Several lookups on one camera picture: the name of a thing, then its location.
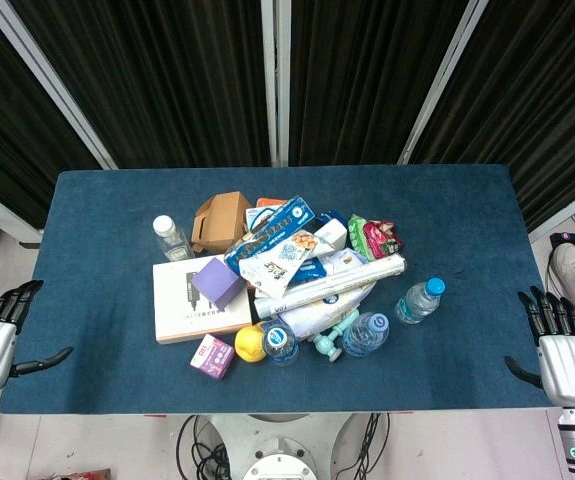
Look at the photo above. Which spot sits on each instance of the purple cube box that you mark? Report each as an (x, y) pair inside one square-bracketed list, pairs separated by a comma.
[(215, 286)]

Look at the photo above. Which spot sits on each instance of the white blue plastic bag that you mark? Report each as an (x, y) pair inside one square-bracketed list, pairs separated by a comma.
[(329, 305)]

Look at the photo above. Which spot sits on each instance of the orange white box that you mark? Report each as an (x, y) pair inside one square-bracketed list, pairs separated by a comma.
[(269, 204)]

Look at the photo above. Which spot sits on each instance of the white shoe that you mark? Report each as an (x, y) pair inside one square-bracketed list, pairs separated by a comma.
[(569, 262)]

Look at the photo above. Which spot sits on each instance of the white cling wrap roll box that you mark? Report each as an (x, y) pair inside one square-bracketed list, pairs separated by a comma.
[(332, 287)]

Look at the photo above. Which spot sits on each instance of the white carton with blue print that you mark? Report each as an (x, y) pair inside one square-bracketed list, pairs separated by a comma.
[(331, 232)]

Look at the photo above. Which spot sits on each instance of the water bottle with G cap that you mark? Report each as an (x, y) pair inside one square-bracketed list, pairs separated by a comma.
[(365, 334)]

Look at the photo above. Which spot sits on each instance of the white flat electronics box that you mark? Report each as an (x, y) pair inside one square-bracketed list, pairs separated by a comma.
[(177, 305)]

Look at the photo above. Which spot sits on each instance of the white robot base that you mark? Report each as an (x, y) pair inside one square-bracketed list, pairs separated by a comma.
[(279, 445)]

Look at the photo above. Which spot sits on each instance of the light teal dumbbell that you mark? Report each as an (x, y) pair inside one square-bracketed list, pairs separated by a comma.
[(334, 340)]

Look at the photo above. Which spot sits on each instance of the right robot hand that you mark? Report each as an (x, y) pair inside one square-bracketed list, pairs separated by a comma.
[(567, 360)]

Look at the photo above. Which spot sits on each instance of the green and red snack packet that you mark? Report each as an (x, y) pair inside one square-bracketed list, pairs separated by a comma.
[(374, 237)]

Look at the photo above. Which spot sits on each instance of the blue table cloth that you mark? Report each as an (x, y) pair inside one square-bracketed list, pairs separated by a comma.
[(117, 360)]

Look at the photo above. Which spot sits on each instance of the small bottle blue label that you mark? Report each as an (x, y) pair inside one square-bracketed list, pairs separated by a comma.
[(279, 342)]

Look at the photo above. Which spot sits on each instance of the brown cardboard box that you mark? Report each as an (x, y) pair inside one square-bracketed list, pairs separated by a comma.
[(219, 220)]

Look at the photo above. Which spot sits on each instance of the blue white snack bag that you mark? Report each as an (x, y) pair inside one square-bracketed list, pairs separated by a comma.
[(272, 229)]

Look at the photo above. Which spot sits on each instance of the clear bottle with white cap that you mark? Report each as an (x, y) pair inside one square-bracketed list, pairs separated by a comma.
[(171, 239)]

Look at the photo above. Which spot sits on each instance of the black curtain panels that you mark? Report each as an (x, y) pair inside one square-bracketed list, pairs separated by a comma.
[(157, 75)]

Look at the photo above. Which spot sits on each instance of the yellow lemon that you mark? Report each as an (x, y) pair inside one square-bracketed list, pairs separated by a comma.
[(249, 343)]

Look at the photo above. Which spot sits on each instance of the blue-capped water bottle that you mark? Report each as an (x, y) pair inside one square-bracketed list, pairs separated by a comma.
[(418, 301)]

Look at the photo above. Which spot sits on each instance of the small pink purple box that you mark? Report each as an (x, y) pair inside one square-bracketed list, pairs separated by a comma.
[(211, 356)]

